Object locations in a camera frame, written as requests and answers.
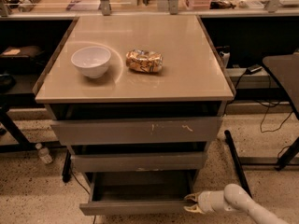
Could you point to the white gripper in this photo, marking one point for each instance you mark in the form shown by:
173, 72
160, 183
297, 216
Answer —
205, 202

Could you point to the grey bottom drawer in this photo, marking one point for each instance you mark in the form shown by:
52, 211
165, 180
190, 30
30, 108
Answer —
134, 193

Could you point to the grey drawer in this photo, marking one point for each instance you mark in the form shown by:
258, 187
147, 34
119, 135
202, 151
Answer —
134, 193
139, 162
136, 131

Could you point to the grey middle drawer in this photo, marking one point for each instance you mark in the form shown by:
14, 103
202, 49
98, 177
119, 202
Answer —
139, 162

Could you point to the grey top drawer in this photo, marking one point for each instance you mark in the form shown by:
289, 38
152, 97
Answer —
136, 131

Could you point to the grey drawer cabinet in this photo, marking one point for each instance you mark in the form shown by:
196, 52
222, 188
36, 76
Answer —
132, 94

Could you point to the black desk leg right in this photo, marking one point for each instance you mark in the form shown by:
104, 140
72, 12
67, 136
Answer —
238, 166

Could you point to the black desk leg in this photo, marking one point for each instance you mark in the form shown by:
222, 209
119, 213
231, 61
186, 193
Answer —
238, 166
66, 170

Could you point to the black desk leg left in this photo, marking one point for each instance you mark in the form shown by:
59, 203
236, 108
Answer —
66, 170

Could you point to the black power adapter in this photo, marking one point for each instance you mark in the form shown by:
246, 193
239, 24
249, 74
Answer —
253, 69

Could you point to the crushed gold soda can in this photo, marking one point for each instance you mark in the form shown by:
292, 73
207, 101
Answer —
144, 61

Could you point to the clear plastic water bottle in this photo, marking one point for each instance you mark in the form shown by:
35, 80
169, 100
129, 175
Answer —
44, 153

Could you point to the dark round table top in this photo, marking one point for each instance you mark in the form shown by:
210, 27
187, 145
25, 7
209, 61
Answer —
285, 71

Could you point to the white bowl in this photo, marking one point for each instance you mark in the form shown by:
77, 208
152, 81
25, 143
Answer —
92, 61

